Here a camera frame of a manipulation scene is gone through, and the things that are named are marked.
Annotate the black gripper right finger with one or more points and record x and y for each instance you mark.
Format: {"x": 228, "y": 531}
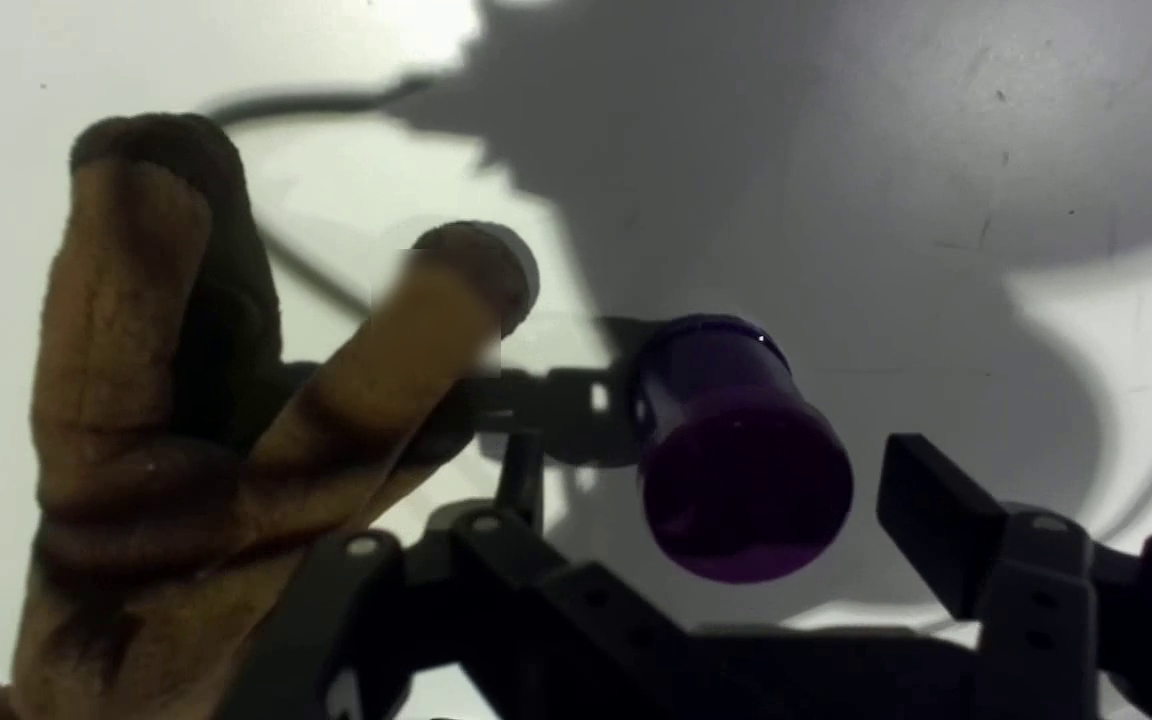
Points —
{"x": 1097, "y": 626}

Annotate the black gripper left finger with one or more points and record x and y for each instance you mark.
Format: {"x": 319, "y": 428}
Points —
{"x": 499, "y": 641}

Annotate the brown plush moose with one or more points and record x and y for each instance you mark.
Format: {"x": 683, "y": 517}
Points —
{"x": 138, "y": 400}

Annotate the purple dough tub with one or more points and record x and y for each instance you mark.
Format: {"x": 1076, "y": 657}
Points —
{"x": 740, "y": 466}

